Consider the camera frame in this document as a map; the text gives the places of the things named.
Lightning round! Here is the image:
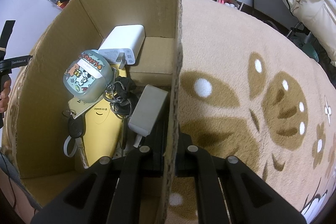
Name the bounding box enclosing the green yellow oval remote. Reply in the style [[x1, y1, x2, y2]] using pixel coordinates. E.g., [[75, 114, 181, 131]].
[[83, 66, 129, 168]]

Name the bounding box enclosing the cardboard box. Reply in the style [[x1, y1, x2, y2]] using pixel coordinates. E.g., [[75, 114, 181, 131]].
[[3, 0, 183, 223]]

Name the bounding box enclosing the light blue power bank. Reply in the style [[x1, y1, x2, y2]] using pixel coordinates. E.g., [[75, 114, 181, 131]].
[[63, 135, 77, 158]]

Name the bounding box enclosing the cartoon earbuds case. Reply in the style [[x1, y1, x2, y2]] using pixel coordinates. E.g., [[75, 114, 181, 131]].
[[63, 50, 114, 103]]

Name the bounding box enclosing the small grey square charger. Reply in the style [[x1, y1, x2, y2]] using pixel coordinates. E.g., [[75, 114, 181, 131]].
[[128, 85, 169, 148]]

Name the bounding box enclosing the key bunch with tag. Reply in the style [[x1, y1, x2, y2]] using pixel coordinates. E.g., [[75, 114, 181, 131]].
[[68, 76, 138, 155]]

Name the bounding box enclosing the large white power adapter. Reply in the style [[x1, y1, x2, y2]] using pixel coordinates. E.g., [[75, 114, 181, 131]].
[[98, 24, 145, 69]]

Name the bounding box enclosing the white tv remote control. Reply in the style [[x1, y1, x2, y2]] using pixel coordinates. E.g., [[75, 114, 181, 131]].
[[114, 130, 133, 159]]

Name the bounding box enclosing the person's hand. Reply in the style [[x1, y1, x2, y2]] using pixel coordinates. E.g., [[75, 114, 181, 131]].
[[0, 78, 11, 113]]

